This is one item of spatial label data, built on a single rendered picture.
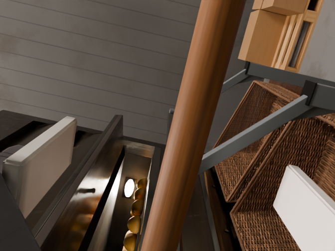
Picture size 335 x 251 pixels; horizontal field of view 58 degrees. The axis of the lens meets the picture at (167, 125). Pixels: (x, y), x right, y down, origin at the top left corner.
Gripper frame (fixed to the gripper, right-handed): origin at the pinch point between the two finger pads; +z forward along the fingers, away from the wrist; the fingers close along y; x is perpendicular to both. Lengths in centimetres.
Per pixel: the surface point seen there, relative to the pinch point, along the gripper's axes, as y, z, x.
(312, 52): 120, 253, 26
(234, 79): 22, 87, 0
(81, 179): -20, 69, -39
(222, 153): 12.5, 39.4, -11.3
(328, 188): 61, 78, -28
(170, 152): -0.3, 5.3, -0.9
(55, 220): -20, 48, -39
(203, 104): 1.1, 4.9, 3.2
